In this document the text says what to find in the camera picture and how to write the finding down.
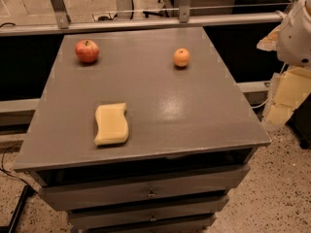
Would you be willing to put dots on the red apple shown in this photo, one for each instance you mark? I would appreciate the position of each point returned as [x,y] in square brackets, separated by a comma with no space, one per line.
[87,51]

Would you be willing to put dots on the orange fruit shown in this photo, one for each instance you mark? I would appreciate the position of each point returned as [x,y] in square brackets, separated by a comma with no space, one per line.
[181,57]

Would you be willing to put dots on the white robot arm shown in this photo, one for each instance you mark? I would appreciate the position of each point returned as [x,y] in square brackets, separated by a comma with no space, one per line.
[292,42]

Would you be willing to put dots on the yellow sponge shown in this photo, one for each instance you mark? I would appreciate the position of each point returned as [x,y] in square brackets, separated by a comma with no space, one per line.
[112,124]

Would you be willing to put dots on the black flat floor object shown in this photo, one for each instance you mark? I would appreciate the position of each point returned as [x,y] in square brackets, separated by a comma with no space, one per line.
[12,226]

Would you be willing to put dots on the metal frame rail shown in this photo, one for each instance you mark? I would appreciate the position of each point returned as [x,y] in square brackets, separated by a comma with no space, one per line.
[43,17]

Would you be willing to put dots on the foam padded gripper finger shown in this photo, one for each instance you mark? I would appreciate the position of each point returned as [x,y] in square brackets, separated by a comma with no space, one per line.
[286,93]
[269,42]

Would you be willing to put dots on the grey drawer cabinet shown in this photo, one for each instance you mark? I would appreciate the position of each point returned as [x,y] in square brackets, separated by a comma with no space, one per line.
[191,134]

